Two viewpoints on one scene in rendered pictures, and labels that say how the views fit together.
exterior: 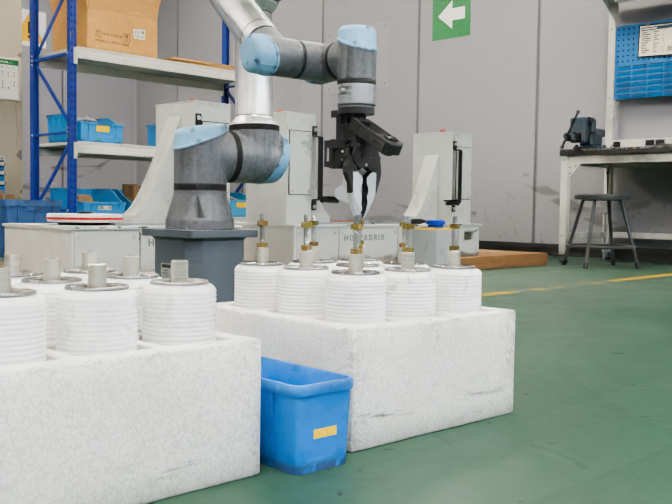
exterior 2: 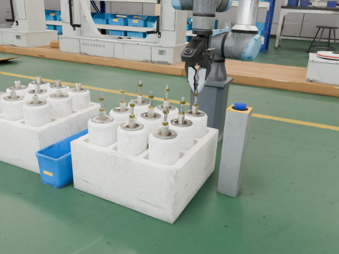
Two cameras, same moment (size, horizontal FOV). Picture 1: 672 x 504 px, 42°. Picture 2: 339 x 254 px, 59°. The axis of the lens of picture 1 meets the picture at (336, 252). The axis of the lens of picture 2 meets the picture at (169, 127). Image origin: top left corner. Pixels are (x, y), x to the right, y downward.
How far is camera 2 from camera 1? 157 cm
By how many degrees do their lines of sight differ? 69
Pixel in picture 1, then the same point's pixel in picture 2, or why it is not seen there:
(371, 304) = (91, 135)
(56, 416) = not seen: outside the picture
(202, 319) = (27, 117)
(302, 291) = not seen: hidden behind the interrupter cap
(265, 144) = (237, 41)
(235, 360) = (29, 134)
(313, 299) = not seen: hidden behind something
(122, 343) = (6, 117)
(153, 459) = (9, 152)
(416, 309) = (119, 146)
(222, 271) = (204, 99)
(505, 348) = (165, 189)
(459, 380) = (130, 189)
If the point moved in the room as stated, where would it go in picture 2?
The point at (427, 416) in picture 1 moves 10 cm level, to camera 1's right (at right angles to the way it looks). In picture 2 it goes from (111, 194) to (117, 212)
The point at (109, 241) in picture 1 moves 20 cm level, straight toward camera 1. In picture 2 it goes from (330, 68) to (316, 70)
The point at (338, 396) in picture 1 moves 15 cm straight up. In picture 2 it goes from (51, 163) to (46, 122)
